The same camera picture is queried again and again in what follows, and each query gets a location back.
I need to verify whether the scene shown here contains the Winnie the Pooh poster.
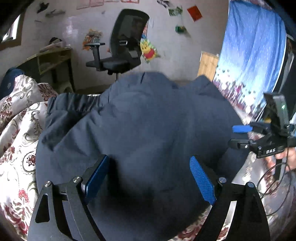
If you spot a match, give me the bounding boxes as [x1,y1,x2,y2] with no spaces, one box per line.
[140,38,160,63]

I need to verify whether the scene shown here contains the blue patterned curtain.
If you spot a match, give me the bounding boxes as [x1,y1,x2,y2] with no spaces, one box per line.
[213,1,287,119]

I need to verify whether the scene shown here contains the cartoon poster on wall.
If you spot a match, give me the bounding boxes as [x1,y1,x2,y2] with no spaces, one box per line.
[82,29,103,51]

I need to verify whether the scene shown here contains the floral white red bedspread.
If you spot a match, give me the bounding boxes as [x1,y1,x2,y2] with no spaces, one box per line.
[1,75,295,240]

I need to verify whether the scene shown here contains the person right hand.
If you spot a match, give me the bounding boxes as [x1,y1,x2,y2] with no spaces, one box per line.
[275,147,296,170]

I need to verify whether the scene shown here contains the green wall hanging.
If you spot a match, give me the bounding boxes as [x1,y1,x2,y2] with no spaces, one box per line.
[175,25,187,34]

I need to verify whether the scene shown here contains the photos on wall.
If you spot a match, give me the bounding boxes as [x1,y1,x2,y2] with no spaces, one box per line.
[156,0,183,16]

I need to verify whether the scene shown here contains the red paper on wall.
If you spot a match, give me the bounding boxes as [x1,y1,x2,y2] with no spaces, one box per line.
[187,5,202,22]

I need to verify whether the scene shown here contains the dark wooden desk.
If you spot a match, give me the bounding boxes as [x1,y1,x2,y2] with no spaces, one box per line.
[15,47,76,92]

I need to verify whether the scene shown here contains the window with wooden frame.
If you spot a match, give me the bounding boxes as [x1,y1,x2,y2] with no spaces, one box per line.
[1,13,25,51]

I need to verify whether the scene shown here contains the wooden cabinet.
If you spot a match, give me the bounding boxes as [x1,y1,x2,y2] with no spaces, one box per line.
[197,51,219,81]

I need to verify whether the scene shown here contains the certificates on wall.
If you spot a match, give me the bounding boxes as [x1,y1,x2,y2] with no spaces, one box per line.
[76,0,140,10]

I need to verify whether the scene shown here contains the dark navy padded jacket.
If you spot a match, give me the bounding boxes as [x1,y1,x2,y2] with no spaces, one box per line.
[36,72,249,240]

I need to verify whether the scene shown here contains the black mesh office chair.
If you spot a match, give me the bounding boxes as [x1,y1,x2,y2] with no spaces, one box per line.
[85,9,149,76]

